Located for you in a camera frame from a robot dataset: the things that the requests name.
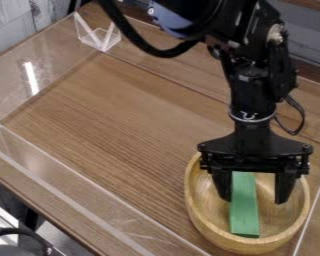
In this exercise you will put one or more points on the clear acrylic corner bracket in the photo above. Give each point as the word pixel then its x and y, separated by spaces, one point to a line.
pixel 101 39

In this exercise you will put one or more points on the green rectangular block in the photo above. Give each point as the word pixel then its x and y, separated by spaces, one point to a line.
pixel 243 207

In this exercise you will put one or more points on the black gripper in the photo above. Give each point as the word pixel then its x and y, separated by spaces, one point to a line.
pixel 255 149

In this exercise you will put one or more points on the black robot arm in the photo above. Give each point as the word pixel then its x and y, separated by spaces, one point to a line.
pixel 245 37

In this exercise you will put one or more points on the clear acrylic tray wall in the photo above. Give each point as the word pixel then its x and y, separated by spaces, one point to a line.
pixel 99 128

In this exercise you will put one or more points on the brown wooden bowl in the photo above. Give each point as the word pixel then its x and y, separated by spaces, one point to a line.
pixel 280 220

